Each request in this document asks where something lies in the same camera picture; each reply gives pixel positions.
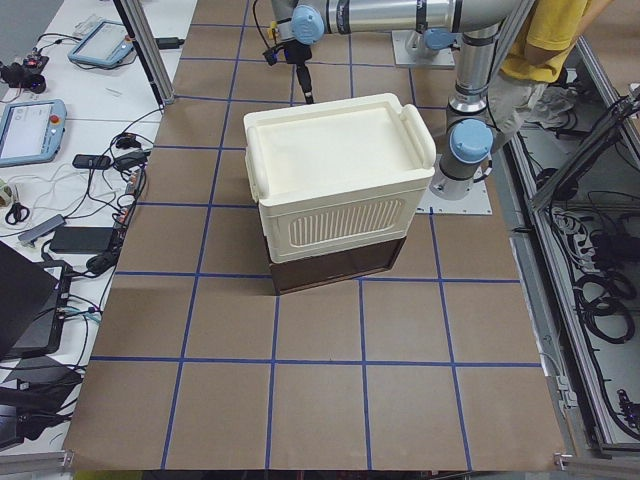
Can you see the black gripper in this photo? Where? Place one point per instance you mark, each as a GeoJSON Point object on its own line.
{"type": "Point", "coordinates": [299, 57]}

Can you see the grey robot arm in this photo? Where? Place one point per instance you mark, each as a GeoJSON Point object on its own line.
{"type": "Point", "coordinates": [469, 36]}

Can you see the cream plastic storage box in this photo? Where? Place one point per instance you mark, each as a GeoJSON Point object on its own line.
{"type": "Point", "coordinates": [335, 176]}

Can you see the blue teach pendant far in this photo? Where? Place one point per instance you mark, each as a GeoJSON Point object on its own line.
{"type": "Point", "coordinates": [105, 46]}

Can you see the blue teach pendant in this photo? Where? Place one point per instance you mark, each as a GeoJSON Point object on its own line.
{"type": "Point", "coordinates": [31, 132]}
{"type": "Point", "coordinates": [105, 46]}

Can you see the person in yellow shirt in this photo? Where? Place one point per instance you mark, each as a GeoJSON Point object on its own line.
{"type": "Point", "coordinates": [534, 62]}

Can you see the black power adapter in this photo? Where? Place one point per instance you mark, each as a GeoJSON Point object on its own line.
{"type": "Point", "coordinates": [81, 240]}

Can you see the blue teach pendant near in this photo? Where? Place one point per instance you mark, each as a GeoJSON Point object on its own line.
{"type": "Point", "coordinates": [31, 132]}

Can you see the black laptop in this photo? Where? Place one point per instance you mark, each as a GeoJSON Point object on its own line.
{"type": "Point", "coordinates": [33, 296]}

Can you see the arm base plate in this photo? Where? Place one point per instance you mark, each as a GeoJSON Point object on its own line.
{"type": "Point", "coordinates": [431, 49]}
{"type": "Point", "coordinates": [475, 202]}

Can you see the aluminium frame post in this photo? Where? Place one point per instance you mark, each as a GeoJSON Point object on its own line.
{"type": "Point", "coordinates": [139, 31]}

